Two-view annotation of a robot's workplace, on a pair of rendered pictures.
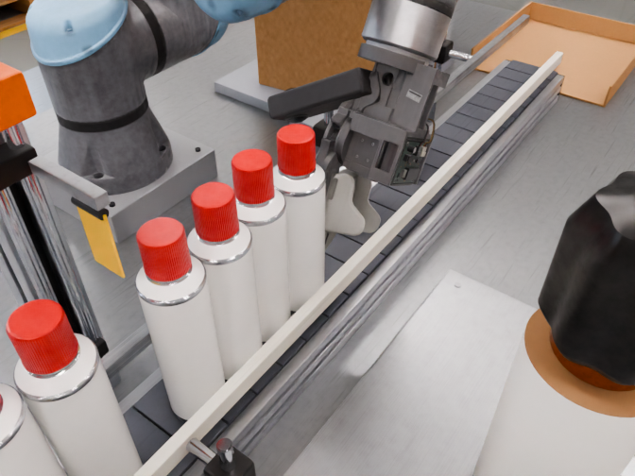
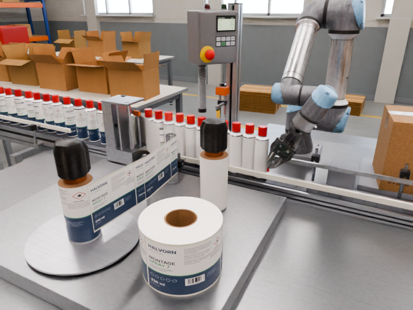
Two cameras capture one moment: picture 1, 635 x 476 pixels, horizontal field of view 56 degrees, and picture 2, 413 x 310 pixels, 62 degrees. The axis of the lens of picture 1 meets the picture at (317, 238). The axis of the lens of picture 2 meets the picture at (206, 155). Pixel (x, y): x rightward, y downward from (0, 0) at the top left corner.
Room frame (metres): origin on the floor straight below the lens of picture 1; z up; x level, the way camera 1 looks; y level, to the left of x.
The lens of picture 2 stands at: (0.04, -1.12, 1.48)
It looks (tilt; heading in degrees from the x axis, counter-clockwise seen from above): 23 degrees down; 81
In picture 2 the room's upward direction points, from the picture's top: straight up
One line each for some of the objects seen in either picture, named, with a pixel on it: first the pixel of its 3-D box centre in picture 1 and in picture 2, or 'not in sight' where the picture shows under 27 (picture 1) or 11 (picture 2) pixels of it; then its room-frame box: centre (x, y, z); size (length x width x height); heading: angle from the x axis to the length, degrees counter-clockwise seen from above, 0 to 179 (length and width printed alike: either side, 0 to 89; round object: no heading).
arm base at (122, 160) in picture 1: (110, 131); (297, 138); (0.70, 0.28, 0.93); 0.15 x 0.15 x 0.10
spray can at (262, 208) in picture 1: (260, 252); (248, 149); (0.40, 0.05, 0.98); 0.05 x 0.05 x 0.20
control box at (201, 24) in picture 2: not in sight; (212, 37); (0.29, 0.23, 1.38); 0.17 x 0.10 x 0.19; 19
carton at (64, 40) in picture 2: not in sight; (72, 42); (-1.21, 5.14, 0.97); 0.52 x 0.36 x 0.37; 57
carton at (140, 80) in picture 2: not in sight; (133, 74); (-0.11, 1.90, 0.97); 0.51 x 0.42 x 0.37; 59
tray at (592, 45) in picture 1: (563, 48); not in sight; (1.13, -0.49, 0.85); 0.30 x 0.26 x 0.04; 144
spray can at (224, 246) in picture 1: (226, 289); (235, 147); (0.35, 0.08, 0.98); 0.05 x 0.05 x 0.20
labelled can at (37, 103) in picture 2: not in sight; (39, 111); (-0.55, 0.74, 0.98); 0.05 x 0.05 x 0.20
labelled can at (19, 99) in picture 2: not in sight; (21, 107); (-0.67, 0.83, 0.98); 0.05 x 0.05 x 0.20
